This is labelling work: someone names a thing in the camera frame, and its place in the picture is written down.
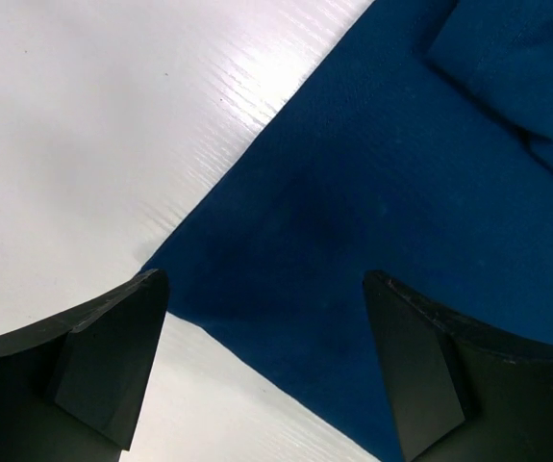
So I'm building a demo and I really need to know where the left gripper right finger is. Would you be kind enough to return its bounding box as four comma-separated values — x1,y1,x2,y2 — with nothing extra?
363,271,553,461

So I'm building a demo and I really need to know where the navy blue t shirt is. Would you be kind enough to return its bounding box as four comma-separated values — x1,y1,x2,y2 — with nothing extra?
148,1,553,461

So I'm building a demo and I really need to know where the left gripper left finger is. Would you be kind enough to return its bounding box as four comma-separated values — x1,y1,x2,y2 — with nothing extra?
0,269,169,461

